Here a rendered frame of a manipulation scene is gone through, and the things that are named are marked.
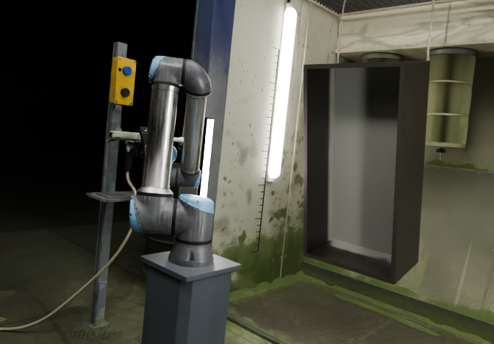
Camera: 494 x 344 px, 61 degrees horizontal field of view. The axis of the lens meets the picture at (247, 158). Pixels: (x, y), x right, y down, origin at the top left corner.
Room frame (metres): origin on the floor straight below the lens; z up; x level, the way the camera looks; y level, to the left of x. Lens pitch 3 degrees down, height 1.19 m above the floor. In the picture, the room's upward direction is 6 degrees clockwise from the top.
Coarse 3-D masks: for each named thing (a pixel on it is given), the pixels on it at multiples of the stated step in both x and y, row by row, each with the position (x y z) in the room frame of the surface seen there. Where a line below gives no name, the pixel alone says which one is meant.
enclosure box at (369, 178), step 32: (320, 64) 2.41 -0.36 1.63; (352, 64) 2.28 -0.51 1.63; (384, 64) 2.16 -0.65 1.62; (416, 64) 2.20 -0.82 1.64; (320, 96) 2.65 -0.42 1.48; (352, 96) 2.68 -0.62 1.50; (384, 96) 2.54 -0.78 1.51; (416, 96) 2.24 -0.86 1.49; (320, 128) 2.68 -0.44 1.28; (352, 128) 2.71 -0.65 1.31; (384, 128) 2.57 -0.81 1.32; (416, 128) 2.29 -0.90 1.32; (320, 160) 2.71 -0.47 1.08; (352, 160) 2.74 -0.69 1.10; (384, 160) 2.59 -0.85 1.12; (416, 160) 2.34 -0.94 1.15; (320, 192) 2.75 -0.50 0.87; (352, 192) 2.77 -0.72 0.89; (384, 192) 2.62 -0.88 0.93; (416, 192) 2.39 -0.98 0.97; (320, 224) 2.79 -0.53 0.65; (352, 224) 2.80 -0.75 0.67; (384, 224) 2.65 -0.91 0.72; (416, 224) 2.44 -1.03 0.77; (320, 256) 2.65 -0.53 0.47; (352, 256) 2.64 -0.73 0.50; (384, 256) 2.63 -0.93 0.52; (416, 256) 2.50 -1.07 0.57
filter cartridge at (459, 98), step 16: (448, 48) 3.10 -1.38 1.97; (464, 48) 3.07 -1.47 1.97; (432, 64) 3.20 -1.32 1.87; (448, 64) 3.13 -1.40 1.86; (464, 64) 3.09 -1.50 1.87; (432, 80) 3.19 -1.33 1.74; (448, 80) 3.10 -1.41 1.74; (464, 80) 3.09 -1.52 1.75; (432, 96) 3.18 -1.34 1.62; (448, 96) 3.11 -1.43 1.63; (464, 96) 3.10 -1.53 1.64; (432, 112) 3.16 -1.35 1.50; (448, 112) 3.11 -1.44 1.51; (464, 112) 3.10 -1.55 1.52; (432, 128) 3.15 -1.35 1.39; (448, 128) 3.10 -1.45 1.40; (464, 128) 3.11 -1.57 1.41; (432, 144) 3.13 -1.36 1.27; (448, 144) 3.08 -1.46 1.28; (464, 144) 3.13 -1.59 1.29
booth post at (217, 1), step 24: (216, 0) 2.62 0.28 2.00; (216, 24) 2.64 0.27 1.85; (192, 48) 2.73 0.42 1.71; (216, 48) 2.65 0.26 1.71; (216, 72) 2.67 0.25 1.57; (216, 96) 2.68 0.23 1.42; (216, 120) 2.70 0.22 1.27; (216, 144) 2.71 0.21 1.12; (216, 168) 2.73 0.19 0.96; (192, 192) 2.64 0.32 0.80; (216, 192) 2.74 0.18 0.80
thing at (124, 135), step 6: (114, 132) 2.20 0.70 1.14; (120, 132) 2.22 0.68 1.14; (126, 132) 2.26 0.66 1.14; (132, 132) 2.29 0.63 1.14; (108, 138) 2.22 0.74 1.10; (114, 138) 2.20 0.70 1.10; (126, 138) 2.26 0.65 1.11; (132, 138) 2.28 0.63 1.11; (138, 138) 2.31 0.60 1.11; (174, 138) 2.51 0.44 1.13; (180, 138) 2.54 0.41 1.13; (132, 150) 2.30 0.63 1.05; (126, 156) 2.28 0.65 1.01; (126, 162) 2.29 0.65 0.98; (126, 168) 2.28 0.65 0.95
